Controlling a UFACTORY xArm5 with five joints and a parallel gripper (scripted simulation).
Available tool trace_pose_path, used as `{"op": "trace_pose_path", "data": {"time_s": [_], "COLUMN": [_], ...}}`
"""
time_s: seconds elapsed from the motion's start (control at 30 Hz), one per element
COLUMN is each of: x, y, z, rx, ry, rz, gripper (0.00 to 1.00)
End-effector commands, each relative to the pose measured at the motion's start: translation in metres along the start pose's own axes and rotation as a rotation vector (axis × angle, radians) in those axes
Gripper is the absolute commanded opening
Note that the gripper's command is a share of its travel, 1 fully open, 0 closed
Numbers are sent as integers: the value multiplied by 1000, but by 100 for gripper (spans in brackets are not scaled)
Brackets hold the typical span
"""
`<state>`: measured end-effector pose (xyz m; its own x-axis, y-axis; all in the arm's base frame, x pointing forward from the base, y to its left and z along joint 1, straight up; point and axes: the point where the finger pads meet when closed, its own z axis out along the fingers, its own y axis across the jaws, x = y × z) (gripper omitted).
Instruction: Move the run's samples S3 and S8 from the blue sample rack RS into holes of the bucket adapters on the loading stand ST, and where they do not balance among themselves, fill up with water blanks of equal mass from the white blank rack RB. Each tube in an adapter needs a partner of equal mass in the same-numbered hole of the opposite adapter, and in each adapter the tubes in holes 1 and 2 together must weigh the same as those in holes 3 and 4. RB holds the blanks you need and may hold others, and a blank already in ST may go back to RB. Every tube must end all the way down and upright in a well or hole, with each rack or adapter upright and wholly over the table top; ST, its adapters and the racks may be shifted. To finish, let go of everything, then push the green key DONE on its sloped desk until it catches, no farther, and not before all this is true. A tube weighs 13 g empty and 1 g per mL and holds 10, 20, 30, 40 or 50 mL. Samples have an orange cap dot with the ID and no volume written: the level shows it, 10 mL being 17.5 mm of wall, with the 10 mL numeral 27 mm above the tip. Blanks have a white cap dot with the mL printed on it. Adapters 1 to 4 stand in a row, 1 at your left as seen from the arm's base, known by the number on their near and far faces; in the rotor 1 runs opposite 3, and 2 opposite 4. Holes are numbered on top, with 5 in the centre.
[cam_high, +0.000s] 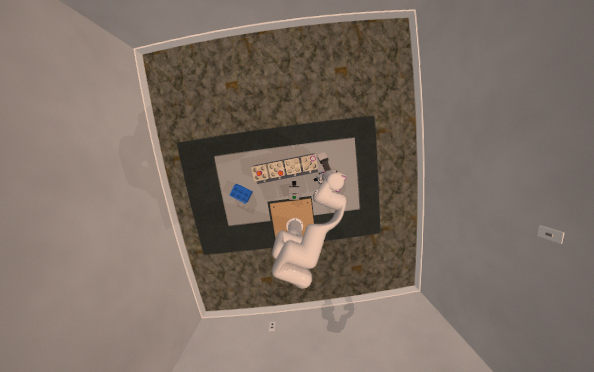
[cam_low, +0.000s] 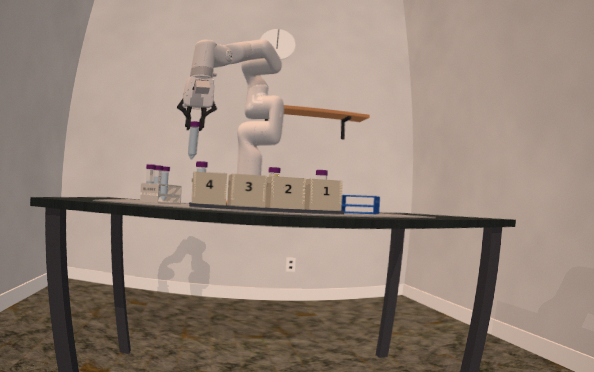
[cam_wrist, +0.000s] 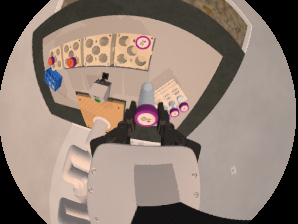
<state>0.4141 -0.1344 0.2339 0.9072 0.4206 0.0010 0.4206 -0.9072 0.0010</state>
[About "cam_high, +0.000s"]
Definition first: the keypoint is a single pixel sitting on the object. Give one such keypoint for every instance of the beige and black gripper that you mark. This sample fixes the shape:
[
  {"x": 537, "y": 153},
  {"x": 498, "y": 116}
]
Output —
[{"x": 318, "y": 177}]

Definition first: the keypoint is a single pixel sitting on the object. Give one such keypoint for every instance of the blue tube rack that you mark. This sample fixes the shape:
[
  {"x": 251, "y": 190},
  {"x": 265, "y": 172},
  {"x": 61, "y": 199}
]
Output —
[{"x": 244, "y": 195}]

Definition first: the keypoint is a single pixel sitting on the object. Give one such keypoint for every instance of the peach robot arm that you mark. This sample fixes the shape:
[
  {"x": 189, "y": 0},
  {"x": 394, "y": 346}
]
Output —
[{"x": 304, "y": 255}]

